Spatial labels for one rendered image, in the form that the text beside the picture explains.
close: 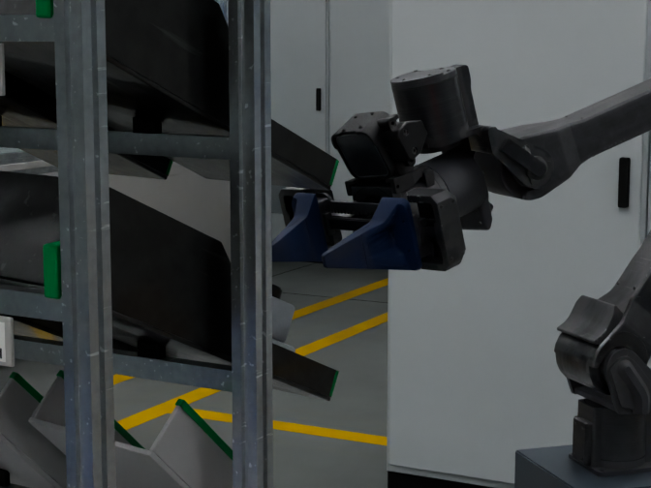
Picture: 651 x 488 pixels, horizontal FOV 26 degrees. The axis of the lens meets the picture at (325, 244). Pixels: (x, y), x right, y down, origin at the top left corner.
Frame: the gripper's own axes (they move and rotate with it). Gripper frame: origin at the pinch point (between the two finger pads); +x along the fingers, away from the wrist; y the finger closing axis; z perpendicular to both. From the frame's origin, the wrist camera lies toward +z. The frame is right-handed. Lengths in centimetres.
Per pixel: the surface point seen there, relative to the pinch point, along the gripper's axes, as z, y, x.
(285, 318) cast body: -3.2, 2.3, 7.5
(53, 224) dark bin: 11.3, 6.9, 27.3
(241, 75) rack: 17.0, 10.3, 12.7
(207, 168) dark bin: 8.5, -3.1, 7.4
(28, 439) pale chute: -6.6, -7.2, 26.0
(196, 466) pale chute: -8.1, 7.1, 21.6
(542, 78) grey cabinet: -45, -173, -239
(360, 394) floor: -184, -327, -279
